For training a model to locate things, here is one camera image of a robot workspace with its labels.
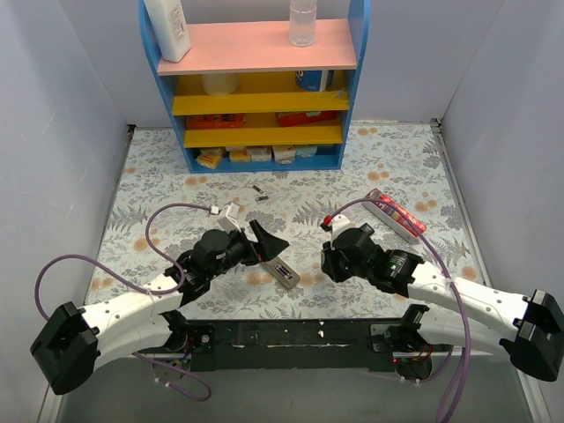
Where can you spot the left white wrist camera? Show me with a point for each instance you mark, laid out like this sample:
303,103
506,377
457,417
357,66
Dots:
227,216

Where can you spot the white air conditioner remote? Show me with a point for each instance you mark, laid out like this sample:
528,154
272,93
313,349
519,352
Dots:
282,272

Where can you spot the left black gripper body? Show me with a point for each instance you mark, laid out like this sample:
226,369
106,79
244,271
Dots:
254,247

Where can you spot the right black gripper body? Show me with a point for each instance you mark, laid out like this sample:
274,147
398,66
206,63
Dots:
330,263

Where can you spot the red orange box right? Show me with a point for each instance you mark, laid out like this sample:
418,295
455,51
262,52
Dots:
290,119

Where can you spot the blue white round container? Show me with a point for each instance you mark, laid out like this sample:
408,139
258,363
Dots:
314,80

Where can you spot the teal white small box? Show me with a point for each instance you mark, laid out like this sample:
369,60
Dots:
305,151

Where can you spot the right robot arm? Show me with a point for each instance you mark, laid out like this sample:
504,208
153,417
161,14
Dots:
526,328

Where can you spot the yellow white small box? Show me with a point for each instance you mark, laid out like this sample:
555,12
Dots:
239,156

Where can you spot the blue wooden shelf unit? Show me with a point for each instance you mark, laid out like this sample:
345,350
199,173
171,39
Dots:
265,60

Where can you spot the red toothpaste box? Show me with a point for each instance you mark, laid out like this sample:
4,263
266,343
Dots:
394,216

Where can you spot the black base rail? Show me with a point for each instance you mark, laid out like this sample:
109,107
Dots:
377,345

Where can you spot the clear plastic water bottle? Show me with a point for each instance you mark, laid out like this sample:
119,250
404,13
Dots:
302,19

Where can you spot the white cylindrical container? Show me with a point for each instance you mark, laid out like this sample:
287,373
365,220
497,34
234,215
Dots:
219,84

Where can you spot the white plastic bottle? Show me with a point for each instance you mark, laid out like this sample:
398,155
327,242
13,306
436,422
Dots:
170,27

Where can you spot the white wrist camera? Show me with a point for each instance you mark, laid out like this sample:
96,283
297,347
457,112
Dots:
227,216
336,225

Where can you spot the orange box left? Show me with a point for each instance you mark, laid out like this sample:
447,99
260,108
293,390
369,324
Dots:
215,121

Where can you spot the yellow red small box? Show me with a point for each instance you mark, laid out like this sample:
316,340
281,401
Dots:
210,157

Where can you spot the floral patterned table mat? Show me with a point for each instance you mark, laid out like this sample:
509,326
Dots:
158,213

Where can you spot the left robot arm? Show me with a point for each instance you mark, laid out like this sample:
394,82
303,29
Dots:
75,341

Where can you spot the white orange small carton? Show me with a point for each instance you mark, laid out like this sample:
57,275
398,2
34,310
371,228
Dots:
284,154

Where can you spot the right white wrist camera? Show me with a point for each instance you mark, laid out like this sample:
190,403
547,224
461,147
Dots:
336,225

